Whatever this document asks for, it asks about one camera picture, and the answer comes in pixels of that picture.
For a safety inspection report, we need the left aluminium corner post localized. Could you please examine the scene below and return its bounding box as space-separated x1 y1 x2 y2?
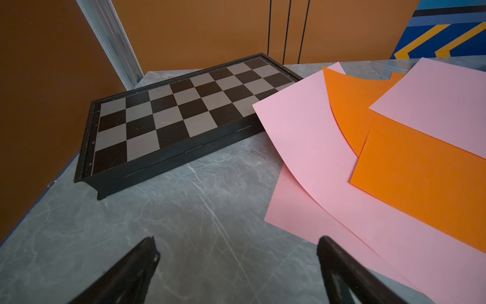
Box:
77 0 144 91

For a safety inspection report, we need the orange curved paper behind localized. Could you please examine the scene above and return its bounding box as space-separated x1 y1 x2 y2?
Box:
323 68 404 157

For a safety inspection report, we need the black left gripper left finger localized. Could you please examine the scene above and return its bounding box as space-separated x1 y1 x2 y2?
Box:
71 237 160 303

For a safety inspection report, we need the orange paper front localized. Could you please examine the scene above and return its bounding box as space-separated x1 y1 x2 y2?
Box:
351 114 485 252

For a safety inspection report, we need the pink paper underneath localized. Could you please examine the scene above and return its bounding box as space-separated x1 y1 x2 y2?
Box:
265 165 416 289

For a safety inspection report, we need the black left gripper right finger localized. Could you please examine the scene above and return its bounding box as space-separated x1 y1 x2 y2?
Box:
316 236 405 303

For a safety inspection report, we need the black grey chessboard case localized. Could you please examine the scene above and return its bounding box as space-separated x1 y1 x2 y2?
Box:
73 53 300 200

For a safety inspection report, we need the pink paper top right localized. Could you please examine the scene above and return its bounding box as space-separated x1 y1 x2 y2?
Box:
370 58 485 158

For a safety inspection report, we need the large curved pink paper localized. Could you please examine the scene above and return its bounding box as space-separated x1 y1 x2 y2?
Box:
254 71 485 303

